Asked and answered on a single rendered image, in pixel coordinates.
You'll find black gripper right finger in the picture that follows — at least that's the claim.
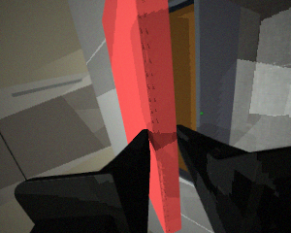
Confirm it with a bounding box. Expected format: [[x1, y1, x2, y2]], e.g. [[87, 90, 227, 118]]
[[177, 124, 291, 233]]

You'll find red lid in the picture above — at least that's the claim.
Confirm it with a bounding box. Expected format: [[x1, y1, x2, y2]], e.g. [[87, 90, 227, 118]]
[[102, 0, 181, 233]]

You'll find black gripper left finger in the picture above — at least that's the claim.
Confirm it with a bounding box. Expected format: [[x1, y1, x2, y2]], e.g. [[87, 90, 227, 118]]
[[15, 129, 150, 233]]

